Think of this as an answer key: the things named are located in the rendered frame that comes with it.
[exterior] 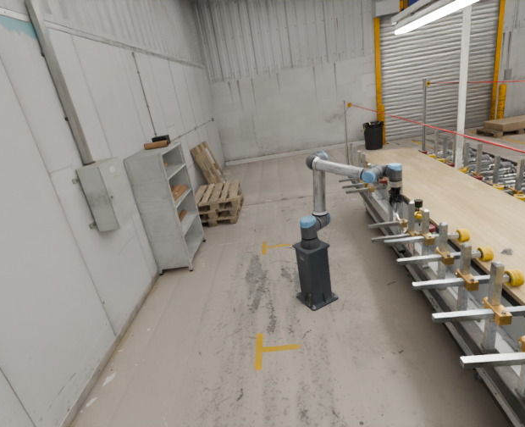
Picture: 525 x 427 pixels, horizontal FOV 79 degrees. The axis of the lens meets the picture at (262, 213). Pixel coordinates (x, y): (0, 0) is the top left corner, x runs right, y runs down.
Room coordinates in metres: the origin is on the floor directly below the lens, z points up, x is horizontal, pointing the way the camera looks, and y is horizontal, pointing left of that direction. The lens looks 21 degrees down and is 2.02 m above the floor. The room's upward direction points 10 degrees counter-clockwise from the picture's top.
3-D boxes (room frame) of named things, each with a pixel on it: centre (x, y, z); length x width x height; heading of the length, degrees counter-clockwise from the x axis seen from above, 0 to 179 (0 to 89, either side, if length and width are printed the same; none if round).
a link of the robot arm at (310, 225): (2.71, -0.40, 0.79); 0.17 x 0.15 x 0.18; 130
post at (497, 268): (1.15, -0.96, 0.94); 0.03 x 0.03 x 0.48; 83
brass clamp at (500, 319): (1.12, -0.96, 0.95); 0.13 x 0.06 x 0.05; 173
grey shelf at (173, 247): (4.15, 1.20, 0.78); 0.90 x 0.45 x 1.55; 175
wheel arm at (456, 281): (1.36, -0.96, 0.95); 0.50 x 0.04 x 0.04; 83
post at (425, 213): (1.89, -1.05, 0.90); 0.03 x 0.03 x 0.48; 83
